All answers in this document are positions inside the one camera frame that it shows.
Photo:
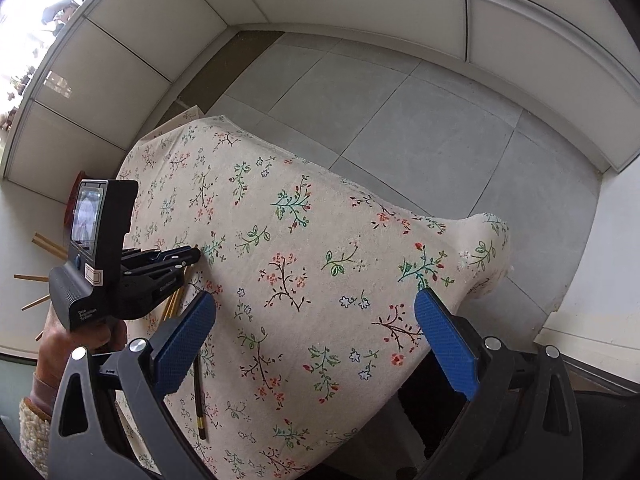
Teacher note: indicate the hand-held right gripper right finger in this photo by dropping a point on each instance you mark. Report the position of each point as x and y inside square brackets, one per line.
[445, 342]

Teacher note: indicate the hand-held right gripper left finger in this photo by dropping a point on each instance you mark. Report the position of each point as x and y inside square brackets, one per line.
[185, 342]

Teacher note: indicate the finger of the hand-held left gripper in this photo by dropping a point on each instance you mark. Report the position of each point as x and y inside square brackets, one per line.
[160, 259]
[147, 292]

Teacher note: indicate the light bamboo chopstick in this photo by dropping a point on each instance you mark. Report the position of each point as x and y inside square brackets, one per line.
[176, 302]
[169, 307]

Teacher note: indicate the dark brown chopstick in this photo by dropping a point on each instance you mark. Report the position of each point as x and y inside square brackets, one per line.
[199, 400]

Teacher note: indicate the pile of wooden chopsticks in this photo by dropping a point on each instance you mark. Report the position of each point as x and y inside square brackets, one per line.
[30, 277]

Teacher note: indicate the person's left forearm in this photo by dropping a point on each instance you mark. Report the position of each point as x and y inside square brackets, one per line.
[35, 430]

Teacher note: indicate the person's left hand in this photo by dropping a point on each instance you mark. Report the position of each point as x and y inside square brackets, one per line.
[57, 352]

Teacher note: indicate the brown trash bin red liner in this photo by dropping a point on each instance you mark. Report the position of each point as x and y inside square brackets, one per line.
[70, 200]

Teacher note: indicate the frosted glass sliding door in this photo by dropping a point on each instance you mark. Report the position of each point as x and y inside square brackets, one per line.
[15, 385]

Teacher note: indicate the floral tablecloth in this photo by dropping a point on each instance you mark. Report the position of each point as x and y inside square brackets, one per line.
[310, 220]

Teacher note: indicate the kitchen window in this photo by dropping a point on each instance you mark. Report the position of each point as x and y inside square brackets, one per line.
[30, 0]

